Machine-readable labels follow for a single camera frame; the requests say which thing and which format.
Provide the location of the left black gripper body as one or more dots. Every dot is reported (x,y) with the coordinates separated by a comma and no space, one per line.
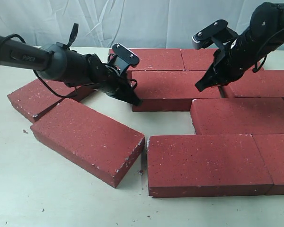
(111,77)

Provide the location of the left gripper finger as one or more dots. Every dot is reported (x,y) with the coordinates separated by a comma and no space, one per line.
(131,98)

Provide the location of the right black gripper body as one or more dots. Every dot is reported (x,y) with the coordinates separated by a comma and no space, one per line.
(240,55)

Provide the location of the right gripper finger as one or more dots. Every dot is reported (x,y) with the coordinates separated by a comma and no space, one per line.
(207,81)

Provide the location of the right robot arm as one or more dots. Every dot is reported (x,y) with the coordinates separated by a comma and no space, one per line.
(266,20)

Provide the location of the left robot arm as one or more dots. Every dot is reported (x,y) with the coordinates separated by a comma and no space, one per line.
(57,62)

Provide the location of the front large red brick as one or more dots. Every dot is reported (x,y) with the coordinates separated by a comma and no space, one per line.
(205,166)

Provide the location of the white backdrop cloth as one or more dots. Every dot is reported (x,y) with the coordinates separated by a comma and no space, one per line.
(133,23)

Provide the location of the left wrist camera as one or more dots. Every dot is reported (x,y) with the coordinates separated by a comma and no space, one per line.
(123,58)

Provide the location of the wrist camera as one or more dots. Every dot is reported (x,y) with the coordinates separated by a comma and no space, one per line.
(216,33)
(123,58)

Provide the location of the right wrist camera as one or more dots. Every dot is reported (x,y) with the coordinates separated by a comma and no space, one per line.
(216,33)

